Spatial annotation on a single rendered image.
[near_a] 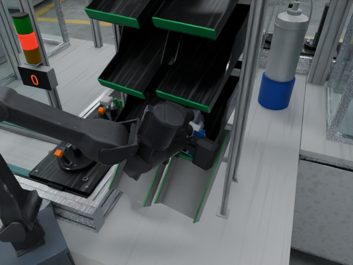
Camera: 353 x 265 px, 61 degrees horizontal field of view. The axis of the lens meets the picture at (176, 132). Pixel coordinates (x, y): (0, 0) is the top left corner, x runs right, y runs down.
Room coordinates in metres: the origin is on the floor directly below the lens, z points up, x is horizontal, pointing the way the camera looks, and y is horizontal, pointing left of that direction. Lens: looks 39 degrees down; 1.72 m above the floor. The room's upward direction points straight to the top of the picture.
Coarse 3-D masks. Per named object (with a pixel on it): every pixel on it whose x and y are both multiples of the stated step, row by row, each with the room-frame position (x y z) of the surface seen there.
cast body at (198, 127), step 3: (189, 123) 0.55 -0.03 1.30; (192, 123) 0.54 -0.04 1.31; (198, 123) 0.58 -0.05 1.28; (201, 123) 0.58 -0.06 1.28; (189, 126) 0.53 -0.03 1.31; (192, 126) 0.54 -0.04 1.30; (195, 126) 0.54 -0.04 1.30; (198, 126) 0.53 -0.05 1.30; (201, 126) 0.57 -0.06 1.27; (186, 129) 0.52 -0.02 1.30; (189, 129) 0.52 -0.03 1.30; (192, 129) 0.52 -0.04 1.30; (195, 129) 0.53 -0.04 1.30; (198, 129) 0.53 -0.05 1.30; (201, 129) 0.54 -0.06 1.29; (189, 132) 0.52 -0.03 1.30; (192, 132) 0.52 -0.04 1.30; (189, 135) 0.51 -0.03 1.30; (192, 135) 0.52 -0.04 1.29; (186, 153) 0.52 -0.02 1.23
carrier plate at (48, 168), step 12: (60, 144) 0.86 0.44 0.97; (48, 156) 0.79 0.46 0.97; (36, 168) 0.73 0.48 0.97; (48, 168) 0.73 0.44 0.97; (96, 168) 0.73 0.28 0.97; (108, 168) 0.73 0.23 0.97; (48, 180) 0.68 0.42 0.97; (60, 180) 0.67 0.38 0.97; (72, 180) 0.67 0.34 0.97; (96, 180) 0.67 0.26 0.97; (84, 192) 0.63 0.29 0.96
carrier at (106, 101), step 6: (108, 96) 1.16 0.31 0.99; (102, 102) 1.12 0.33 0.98; (108, 102) 1.12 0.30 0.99; (114, 102) 1.06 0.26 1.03; (120, 102) 1.05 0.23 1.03; (96, 108) 1.09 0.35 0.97; (108, 108) 1.05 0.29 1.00; (114, 108) 1.01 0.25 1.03; (120, 108) 1.05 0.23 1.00; (90, 114) 1.05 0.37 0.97; (96, 114) 1.05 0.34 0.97; (108, 114) 1.02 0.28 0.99; (114, 114) 1.00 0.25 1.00; (114, 120) 0.98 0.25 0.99
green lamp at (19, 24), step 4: (28, 16) 0.96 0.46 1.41; (16, 20) 0.93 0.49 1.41; (20, 20) 0.93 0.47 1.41; (24, 20) 0.94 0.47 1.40; (28, 20) 0.95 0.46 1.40; (16, 24) 0.93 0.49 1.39; (20, 24) 0.93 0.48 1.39; (24, 24) 0.93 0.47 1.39; (28, 24) 0.94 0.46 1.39; (16, 28) 0.93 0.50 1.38; (20, 28) 0.93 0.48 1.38; (24, 28) 0.93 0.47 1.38; (28, 28) 0.94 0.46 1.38; (32, 28) 0.95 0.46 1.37; (20, 32) 0.93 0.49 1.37; (24, 32) 0.93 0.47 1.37; (28, 32) 0.94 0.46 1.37; (32, 32) 0.95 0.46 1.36
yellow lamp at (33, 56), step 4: (36, 48) 0.94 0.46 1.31; (24, 52) 0.93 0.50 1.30; (28, 52) 0.93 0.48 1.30; (32, 52) 0.93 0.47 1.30; (36, 52) 0.94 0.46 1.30; (28, 56) 0.93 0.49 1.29; (32, 56) 0.93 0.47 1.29; (36, 56) 0.94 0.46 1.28; (40, 56) 0.95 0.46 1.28; (28, 60) 0.93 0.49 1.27; (32, 60) 0.93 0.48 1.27; (36, 60) 0.93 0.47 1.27; (40, 60) 0.95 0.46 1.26
